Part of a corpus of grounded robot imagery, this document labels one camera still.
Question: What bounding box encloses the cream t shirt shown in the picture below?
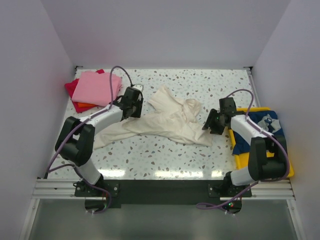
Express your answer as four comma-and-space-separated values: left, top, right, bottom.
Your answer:
93, 85, 213, 150

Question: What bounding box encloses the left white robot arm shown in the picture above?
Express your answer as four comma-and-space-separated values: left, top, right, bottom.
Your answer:
54, 84, 144, 196

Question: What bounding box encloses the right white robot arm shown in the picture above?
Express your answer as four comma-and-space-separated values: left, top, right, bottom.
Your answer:
202, 97, 290, 197

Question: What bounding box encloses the pink folded t shirt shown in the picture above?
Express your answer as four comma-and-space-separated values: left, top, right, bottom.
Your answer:
71, 71, 122, 107

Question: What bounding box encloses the navy blue t shirt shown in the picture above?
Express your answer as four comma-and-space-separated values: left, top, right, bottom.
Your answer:
232, 110, 285, 155

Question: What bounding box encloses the orange folded t shirt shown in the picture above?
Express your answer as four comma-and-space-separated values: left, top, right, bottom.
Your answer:
72, 101, 97, 113

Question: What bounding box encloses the red folded t shirt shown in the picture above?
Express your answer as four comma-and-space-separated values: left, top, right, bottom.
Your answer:
64, 69, 105, 98

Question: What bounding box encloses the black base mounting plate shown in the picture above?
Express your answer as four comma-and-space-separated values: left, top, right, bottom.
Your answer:
73, 179, 246, 210

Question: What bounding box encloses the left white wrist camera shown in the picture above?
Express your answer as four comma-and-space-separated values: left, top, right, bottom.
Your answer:
132, 84, 144, 92

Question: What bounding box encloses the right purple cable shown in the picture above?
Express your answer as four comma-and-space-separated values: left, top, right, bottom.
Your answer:
195, 88, 291, 211

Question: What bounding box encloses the purple cable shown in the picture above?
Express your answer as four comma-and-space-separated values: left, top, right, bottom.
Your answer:
46, 65, 136, 215
195, 88, 291, 211

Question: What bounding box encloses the aluminium frame rail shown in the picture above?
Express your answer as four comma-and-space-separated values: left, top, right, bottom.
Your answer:
249, 67, 306, 240

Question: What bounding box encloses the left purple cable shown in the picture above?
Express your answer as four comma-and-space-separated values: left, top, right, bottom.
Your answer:
46, 65, 136, 215

